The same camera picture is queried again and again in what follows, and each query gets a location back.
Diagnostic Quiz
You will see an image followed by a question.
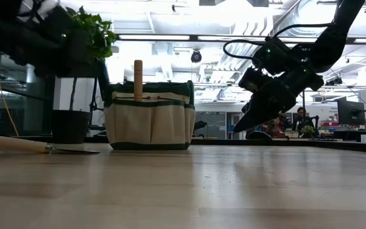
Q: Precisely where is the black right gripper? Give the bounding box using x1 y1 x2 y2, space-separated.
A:
233 65 325 134

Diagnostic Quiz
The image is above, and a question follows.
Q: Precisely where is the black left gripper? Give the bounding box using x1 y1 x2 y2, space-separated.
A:
52 28 107 79

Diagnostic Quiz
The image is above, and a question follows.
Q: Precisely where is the wide trowel wooden handle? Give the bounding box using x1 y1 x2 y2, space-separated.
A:
133 59 144 102

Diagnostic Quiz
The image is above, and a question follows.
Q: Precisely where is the beige green canvas gardening bag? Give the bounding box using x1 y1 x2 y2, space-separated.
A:
103 80 196 151

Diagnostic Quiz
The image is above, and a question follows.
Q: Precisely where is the narrow trowel wooden handle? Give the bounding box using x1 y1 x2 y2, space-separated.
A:
0 133 100 155

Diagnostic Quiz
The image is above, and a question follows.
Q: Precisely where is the person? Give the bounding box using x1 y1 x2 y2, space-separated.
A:
292 107 320 132
264 116 287 138

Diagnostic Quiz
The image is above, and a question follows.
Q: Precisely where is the green leafy plant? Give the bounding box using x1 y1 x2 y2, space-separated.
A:
65 5 118 111

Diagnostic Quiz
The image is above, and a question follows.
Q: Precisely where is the small potted plant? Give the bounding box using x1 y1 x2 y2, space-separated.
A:
301 125 316 138

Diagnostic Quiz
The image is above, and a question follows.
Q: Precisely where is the black plant pot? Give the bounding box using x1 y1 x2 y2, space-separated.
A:
51 109 92 144

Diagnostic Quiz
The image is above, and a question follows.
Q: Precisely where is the black computer monitor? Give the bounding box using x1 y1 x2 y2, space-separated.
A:
337 99 366 126

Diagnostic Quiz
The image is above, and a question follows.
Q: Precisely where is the long linear ceiling light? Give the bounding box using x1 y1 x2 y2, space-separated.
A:
116 33 366 45

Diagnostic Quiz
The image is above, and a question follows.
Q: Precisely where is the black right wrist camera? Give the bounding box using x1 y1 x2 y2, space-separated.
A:
238 66 268 95

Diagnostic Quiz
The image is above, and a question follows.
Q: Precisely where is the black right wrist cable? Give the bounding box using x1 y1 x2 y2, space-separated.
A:
223 22 333 61

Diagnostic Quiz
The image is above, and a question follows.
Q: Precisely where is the yellow extension cable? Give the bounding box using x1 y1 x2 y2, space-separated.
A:
0 49 20 137

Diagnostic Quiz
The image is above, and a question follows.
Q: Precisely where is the black dome ceiling camera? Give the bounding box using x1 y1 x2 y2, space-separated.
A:
191 50 203 64

